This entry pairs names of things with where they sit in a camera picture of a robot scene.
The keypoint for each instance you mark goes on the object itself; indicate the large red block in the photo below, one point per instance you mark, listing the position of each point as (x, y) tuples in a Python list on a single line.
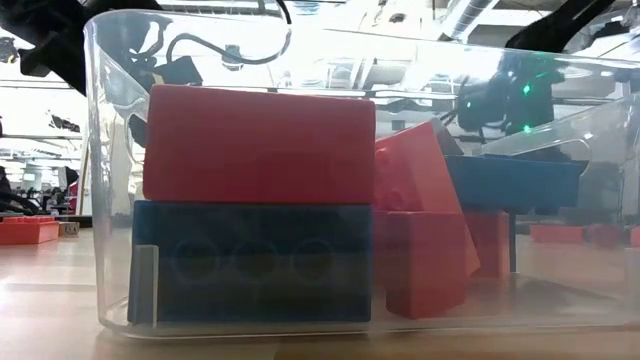
[(260, 145)]

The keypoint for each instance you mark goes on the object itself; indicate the large blue studded block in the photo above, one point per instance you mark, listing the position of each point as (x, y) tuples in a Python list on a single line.
[(225, 220)]

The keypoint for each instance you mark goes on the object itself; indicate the natural wooden block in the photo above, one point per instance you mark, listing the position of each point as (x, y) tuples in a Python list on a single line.
[(69, 229)]

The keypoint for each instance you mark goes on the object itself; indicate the large orange studded block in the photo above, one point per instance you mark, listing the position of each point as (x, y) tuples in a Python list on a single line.
[(415, 165), (27, 232), (555, 234)]

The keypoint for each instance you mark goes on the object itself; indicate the long blue block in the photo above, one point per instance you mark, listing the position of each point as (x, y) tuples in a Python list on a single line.
[(515, 182)]

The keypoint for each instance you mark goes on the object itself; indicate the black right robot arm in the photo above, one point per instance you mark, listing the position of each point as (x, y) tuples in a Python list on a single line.
[(550, 25)]

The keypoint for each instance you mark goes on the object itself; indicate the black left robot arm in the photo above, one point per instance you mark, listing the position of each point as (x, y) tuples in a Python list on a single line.
[(50, 35)]

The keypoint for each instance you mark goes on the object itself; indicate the white led light strip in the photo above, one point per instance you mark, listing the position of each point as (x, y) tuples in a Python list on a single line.
[(415, 95)]

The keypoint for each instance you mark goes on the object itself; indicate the clear plastic bin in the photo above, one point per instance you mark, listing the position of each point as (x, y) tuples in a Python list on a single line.
[(550, 300)]

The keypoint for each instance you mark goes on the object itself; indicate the black overhead camera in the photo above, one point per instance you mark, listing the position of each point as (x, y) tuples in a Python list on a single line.
[(232, 54)]

